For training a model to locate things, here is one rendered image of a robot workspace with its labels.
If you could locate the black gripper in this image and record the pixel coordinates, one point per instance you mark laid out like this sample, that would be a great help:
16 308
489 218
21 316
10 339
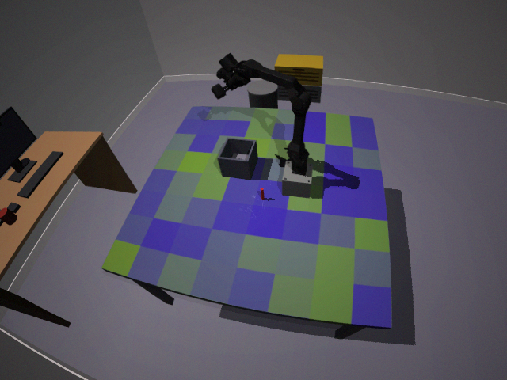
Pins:
221 91

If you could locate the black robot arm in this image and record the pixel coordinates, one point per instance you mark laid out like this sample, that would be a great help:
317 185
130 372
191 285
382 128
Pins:
244 70

